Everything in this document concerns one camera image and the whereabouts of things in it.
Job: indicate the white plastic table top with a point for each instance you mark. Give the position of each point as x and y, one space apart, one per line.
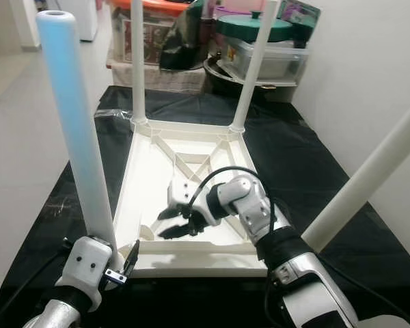
150 178

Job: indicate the clear tape strip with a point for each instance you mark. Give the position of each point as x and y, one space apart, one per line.
113 117

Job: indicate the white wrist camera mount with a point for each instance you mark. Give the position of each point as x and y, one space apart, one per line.
181 193
89 270

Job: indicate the white cabinet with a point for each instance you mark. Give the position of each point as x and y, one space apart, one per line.
82 17

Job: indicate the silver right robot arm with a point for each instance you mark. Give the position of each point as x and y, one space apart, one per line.
260 212

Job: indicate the black tablecloth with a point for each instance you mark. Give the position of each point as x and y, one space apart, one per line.
307 157

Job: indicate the dark metal wok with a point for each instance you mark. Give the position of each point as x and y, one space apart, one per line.
222 74

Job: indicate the clear plastic storage box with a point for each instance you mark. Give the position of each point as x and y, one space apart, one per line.
283 61

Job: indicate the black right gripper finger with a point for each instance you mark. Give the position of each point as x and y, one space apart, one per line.
179 231
169 213

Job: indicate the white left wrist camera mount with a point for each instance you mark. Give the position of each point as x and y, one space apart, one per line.
89 270

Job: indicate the clear storage box orange lid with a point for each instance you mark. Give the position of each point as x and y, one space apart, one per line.
157 27

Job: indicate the pink plastic container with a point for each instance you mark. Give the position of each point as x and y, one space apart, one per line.
236 7

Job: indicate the clear tape cross patch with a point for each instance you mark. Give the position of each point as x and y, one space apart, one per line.
68 201

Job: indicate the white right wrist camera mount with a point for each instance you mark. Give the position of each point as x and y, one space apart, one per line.
181 193

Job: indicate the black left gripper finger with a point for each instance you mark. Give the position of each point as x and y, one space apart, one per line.
134 257

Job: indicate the beige low platform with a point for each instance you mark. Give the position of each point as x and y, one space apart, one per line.
119 74

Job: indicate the green pot lid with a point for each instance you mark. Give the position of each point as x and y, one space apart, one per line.
242 29

